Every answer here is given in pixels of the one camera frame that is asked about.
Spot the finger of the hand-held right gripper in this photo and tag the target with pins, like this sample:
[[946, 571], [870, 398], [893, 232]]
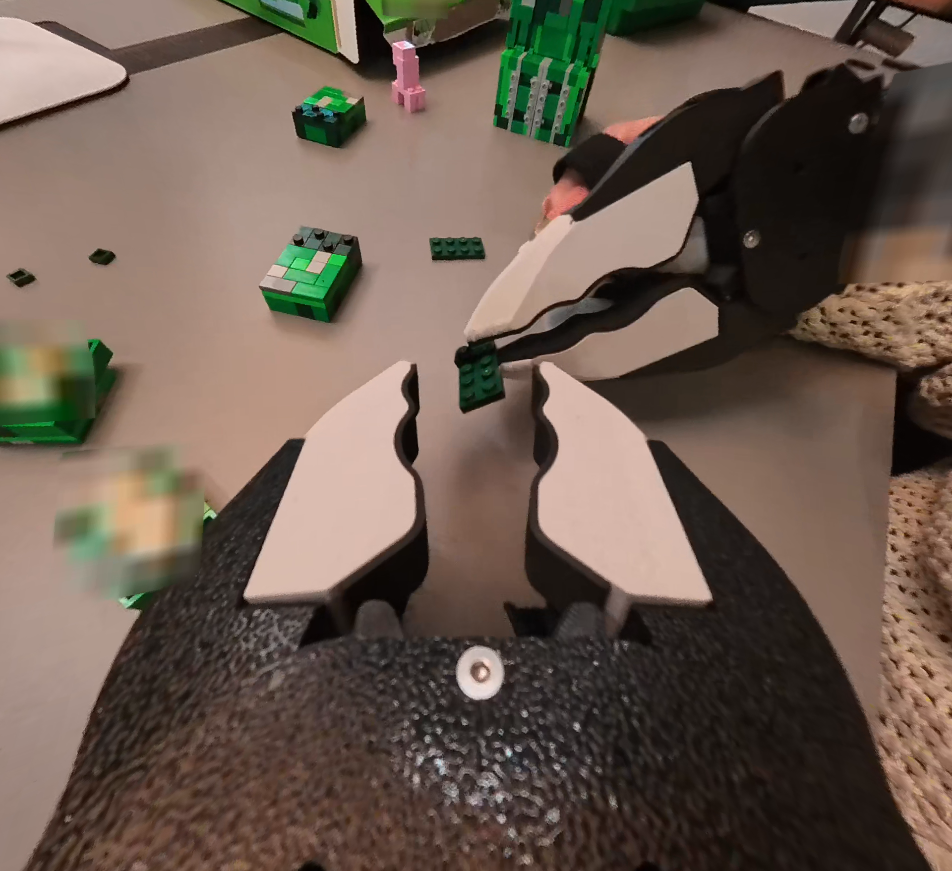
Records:
[[654, 339], [610, 239]]

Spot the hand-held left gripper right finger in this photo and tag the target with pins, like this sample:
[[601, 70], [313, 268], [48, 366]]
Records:
[[617, 506]]

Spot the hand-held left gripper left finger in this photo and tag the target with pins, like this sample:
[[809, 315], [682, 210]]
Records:
[[349, 506]]

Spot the dark green brick plate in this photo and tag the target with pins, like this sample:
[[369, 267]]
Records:
[[457, 249], [483, 384]]

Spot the small green brick assembly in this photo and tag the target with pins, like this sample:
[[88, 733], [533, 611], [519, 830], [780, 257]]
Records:
[[309, 280]]

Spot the person's right forearm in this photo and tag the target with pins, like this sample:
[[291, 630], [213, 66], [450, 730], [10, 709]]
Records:
[[877, 321]]

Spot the green brick build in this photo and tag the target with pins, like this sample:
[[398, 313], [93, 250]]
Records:
[[104, 380]]

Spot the person's right hand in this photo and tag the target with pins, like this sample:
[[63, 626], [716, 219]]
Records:
[[561, 202]]

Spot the tall green blocky brick figure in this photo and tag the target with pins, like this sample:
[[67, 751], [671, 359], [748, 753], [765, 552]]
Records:
[[558, 31]]

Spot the pink brick pig figure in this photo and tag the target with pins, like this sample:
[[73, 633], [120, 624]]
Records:
[[405, 72]]

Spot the green brick cube head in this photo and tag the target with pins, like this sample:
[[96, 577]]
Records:
[[327, 120]]

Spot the scattered small green bricks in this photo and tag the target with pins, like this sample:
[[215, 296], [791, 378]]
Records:
[[102, 257]]

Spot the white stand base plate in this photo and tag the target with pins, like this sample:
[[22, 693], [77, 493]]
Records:
[[52, 68]]

